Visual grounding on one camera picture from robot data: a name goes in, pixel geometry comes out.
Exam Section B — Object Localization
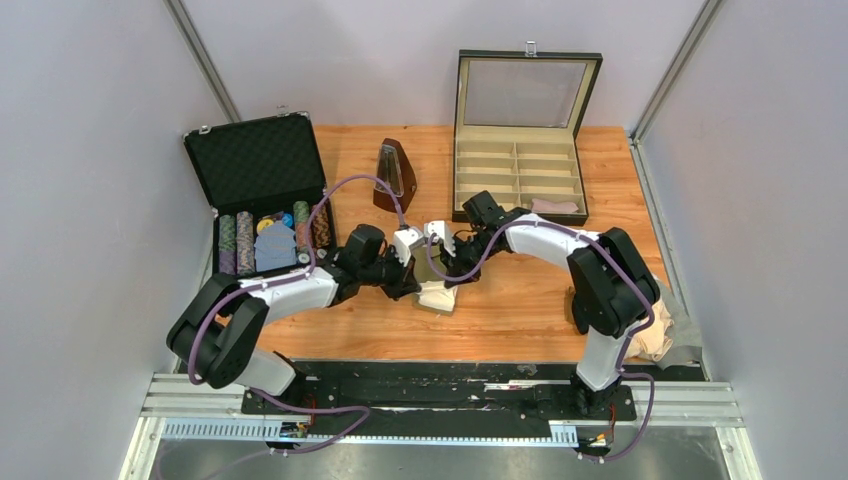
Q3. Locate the pink cloth in box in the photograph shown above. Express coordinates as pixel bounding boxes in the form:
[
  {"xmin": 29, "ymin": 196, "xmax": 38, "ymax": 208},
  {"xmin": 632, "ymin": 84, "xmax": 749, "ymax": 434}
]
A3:
[{"xmin": 531, "ymin": 198, "xmax": 580, "ymax": 215}]

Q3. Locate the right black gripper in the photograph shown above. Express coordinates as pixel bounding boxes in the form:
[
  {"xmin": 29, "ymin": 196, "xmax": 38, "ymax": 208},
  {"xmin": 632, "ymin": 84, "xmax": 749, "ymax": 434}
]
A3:
[{"xmin": 438, "ymin": 234, "xmax": 499, "ymax": 289}]

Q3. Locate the olive green white underwear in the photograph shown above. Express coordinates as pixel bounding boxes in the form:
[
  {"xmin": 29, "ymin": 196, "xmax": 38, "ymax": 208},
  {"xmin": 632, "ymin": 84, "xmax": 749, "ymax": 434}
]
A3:
[{"xmin": 413, "ymin": 246, "xmax": 458, "ymax": 315}]

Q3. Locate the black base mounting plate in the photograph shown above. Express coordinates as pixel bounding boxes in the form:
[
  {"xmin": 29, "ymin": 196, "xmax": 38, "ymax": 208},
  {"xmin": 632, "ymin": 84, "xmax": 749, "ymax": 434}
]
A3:
[{"xmin": 278, "ymin": 360, "xmax": 637, "ymax": 438}]

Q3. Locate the purple grey chip stack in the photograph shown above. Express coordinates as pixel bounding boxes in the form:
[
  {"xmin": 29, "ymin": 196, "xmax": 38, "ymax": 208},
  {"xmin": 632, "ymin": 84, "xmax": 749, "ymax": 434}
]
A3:
[{"xmin": 236, "ymin": 211, "xmax": 255, "ymax": 276}]

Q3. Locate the black underwear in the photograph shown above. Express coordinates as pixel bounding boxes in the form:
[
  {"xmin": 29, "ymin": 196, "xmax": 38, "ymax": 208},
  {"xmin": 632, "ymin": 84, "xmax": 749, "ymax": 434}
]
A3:
[{"xmin": 564, "ymin": 286, "xmax": 589, "ymax": 335}]

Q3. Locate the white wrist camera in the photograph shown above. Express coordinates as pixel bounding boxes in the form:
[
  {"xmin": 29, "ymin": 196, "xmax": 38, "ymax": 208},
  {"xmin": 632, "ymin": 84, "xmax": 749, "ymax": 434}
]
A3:
[
  {"xmin": 391, "ymin": 226, "xmax": 425, "ymax": 266},
  {"xmin": 424, "ymin": 220, "xmax": 456, "ymax": 257}
]

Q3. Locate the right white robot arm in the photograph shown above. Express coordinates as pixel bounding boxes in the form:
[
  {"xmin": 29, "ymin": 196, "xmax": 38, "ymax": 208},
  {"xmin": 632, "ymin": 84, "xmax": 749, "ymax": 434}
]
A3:
[{"xmin": 425, "ymin": 191, "xmax": 660, "ymax": 418}]

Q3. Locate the beige underwear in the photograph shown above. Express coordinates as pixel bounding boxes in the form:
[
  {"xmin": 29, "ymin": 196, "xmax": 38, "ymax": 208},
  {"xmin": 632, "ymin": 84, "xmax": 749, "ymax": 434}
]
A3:
[{"xmin": 625, "ymin": 300, "xmax": 674, "ymax": 363}]

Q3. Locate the wooden metronome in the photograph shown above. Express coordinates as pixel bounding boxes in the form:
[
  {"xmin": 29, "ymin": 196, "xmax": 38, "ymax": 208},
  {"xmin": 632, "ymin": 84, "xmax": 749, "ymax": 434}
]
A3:
[{"xmin": 372, "ymin": 138, "xmax": 418, "ymax": 213}]

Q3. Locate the black poker chip case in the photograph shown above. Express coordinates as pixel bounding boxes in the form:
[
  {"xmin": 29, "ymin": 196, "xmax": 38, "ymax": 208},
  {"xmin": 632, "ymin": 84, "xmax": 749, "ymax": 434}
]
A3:
[{"xmin": 183, "ymin": 112, "xmax": 338, "ymax": 278}]

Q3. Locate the yellow dealer chip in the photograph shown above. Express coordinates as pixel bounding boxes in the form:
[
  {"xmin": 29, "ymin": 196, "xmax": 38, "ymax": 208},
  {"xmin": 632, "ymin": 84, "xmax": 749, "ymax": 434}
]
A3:
[{"xmin": 256, "ymin": 218, "xmax": 275, "ymax": 233}]

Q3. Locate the aluminium frame rail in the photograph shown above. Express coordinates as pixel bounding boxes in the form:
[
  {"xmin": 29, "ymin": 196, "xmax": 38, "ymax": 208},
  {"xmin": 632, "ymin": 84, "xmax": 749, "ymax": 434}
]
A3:
[{"xmin": 119, "ymin": 374, "xmax": 762, "ymax": 479}]

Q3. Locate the green red chip stack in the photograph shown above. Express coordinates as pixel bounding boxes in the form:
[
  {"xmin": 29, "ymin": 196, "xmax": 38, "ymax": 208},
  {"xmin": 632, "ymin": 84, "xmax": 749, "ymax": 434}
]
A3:
[{"xmin": 293, "ymin": 200, "xmax": 313, "ymax": 264}]

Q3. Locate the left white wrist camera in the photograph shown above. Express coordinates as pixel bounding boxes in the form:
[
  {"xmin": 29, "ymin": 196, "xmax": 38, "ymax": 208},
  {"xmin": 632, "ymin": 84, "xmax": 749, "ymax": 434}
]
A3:
[{"xmin": 391, "ymin": 226, "xmax": 425, "ymax": 266}]

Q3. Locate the black compartment display box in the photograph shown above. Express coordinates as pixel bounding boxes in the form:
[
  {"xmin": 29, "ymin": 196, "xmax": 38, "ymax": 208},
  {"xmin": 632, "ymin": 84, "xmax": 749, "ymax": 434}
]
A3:
[{"xmin": 451, "ymin": 41, "xmax": 603, "ymax": 226}]

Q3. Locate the grey cloth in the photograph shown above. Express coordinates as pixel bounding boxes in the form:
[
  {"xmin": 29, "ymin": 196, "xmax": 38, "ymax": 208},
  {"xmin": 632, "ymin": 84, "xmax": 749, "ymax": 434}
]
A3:
[{"xmin": 656, "ymin": 281, "xmax": 703, "ymax": 370}]

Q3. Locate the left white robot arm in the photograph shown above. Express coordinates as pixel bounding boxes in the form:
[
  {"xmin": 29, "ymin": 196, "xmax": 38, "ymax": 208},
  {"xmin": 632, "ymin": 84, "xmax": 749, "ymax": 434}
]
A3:
[{"xmin": 166, "ymin": 224, "xmax": 425, "ymax": 413}]

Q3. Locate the green purple chip stack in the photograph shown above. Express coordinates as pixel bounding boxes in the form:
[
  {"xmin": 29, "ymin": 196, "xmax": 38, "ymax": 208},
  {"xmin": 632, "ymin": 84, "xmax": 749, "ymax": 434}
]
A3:
[{"xmin": 218, "ymin": 215, "xmax": 237, "ymax": 275}]

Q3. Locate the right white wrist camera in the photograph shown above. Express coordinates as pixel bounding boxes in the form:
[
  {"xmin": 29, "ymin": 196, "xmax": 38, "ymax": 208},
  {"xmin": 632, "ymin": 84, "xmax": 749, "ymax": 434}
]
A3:
[{"xmin": 424, "ymin": 220, "xmax": 456, "ymax": 257}]

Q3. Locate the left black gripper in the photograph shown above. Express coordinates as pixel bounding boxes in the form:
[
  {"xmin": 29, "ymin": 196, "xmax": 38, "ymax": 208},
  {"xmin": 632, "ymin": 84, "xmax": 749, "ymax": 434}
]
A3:
[{"xmin": 359, "ymin": 244, "xmax": 421, "ymax": 301}]

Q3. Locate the orange black chip stack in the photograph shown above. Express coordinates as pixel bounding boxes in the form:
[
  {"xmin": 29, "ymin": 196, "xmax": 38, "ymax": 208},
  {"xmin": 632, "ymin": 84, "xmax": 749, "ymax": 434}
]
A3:
[{"xmin": 311, "ymin": 205, "xmax": 333, "ymax": 249}]

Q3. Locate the blue playing cards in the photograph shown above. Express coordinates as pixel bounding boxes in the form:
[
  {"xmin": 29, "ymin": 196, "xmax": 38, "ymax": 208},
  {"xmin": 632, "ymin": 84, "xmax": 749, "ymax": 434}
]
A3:
[{"xmin": 254, "ymin": 221, "xmax": 297, "ymax": 272}]

